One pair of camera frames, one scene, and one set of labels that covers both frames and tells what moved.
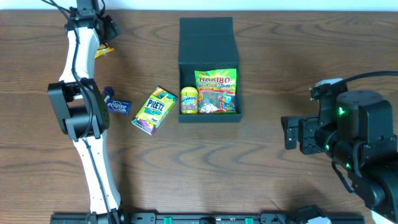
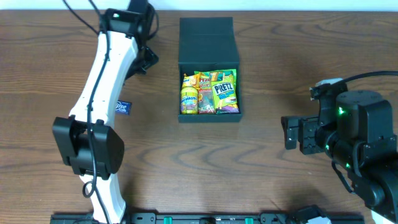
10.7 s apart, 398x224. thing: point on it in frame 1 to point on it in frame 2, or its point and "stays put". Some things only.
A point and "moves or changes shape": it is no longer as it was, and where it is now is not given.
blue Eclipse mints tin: (119, 106) stays put
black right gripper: (310, 135) stays put
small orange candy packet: (103, 49) moves or changes shape
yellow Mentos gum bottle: (189, 101) stays put
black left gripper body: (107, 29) to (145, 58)
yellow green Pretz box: (155, 110) to (225, 91)
